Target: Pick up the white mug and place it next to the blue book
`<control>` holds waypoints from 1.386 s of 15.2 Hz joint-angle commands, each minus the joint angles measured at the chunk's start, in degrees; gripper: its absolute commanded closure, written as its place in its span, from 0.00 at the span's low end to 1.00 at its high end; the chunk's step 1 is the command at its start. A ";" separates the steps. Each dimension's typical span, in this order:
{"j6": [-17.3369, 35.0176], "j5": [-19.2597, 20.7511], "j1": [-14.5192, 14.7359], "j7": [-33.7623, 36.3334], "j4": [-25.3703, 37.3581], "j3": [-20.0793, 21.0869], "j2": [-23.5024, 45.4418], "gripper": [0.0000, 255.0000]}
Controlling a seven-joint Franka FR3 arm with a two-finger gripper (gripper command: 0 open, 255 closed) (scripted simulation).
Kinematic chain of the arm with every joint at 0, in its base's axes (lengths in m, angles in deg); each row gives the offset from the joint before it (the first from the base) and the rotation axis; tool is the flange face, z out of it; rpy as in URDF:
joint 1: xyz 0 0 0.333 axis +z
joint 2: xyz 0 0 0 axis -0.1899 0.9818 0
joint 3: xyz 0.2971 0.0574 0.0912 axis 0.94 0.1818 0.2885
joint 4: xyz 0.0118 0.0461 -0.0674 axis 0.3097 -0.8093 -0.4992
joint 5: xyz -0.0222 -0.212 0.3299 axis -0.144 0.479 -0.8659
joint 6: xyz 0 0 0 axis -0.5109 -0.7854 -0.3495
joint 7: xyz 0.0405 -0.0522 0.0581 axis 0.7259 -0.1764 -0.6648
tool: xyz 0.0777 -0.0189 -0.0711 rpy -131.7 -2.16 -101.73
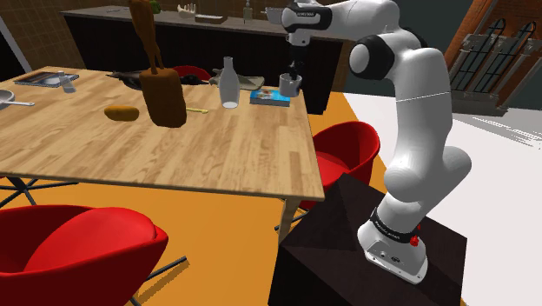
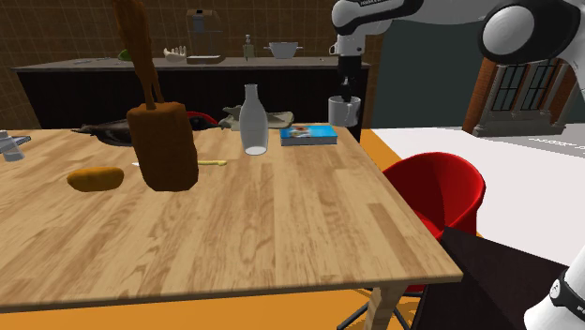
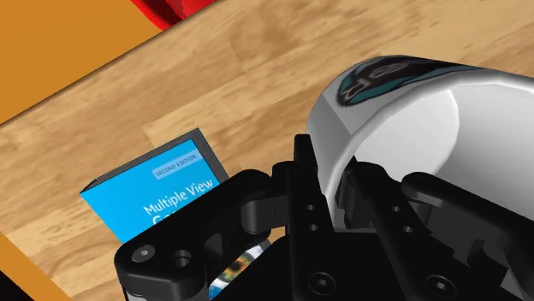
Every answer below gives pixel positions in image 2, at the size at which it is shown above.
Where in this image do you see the dark kitchen counter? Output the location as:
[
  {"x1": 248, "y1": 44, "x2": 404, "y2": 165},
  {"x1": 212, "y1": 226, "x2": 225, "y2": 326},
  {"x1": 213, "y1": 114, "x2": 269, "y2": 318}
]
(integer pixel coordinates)
[{"x1": 10, "y1": 7, "x2": 372, "y2": 132}]

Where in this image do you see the blue book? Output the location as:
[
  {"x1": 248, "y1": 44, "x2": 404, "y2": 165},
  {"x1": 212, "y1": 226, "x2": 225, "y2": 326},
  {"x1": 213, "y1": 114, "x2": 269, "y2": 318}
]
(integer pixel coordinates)
[{"x1": 278, "y1": 124, "x2": 339, "y2": 148}]

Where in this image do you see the orange-brown bread loaf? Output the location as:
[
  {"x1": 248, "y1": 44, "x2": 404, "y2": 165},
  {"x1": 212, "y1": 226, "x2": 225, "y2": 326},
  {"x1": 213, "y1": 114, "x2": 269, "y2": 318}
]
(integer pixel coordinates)
[{"x1": 66, "y1": 165, "x2": 126, "y2": 193}]

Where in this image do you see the dark robot stand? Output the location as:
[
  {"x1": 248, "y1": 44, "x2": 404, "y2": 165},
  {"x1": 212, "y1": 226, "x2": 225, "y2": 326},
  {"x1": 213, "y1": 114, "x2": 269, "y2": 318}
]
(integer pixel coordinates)
[{"x1": 410, "y1": 225, "x2": 571, "y2": 330}]

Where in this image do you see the wooden table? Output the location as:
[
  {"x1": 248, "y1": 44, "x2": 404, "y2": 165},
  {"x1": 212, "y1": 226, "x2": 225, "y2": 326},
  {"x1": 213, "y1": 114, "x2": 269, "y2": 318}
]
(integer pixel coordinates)
[{"x1": 0, "y1": 122, "x2": 465, "y2": 330}]

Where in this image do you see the beige flat figure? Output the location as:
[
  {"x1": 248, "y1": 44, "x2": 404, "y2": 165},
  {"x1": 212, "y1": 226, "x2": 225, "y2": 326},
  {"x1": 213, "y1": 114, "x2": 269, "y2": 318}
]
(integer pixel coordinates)
[{"x1": 217, "y1": 104, "x2": 295, "y2": 132}]

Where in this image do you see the clear glass bottle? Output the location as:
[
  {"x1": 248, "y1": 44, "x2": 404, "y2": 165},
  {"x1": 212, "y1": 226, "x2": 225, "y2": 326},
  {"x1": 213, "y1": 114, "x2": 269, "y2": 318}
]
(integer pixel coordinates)
[{"x1": 238, "y1": 82, "x2": 270, "y2": 157}]

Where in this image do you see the grey mug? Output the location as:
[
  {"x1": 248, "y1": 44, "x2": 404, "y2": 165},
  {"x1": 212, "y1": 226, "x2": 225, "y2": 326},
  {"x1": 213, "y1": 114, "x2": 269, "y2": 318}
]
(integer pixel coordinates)
[{"x1": 327, "y1": 94, "x2": 363, "y2": 128}]

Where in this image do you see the grey angular object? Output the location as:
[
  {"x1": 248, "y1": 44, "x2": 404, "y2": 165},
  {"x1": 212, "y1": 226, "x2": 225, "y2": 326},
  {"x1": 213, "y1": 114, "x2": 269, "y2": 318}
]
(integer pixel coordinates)
[{"x1": 0, "y1": 129, "x2": 33, "y2": 163}]

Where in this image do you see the brown block with tall handle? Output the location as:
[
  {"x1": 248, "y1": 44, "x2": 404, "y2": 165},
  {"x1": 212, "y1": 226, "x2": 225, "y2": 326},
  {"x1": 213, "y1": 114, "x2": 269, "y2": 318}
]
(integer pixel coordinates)
[{"x1": 111, "y1": 0, "x2": 201, "y2": 193}]

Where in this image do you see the brick framed window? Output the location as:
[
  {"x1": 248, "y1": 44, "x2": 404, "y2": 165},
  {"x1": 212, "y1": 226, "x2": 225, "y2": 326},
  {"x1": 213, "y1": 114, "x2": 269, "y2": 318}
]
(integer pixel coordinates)
[{"x1": 461, "y1": 56, "x2": 582, "y2": 139}]

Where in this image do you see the red chair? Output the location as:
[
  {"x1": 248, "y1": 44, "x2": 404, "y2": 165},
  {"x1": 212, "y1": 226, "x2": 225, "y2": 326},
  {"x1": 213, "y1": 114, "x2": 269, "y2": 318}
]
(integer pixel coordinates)
[
  {"x1": 337, "y1": 151, "x2": 487, "y2": 330},
  {"x1": 186, "y1": 110, "x2": 220, "y2": 133}
]

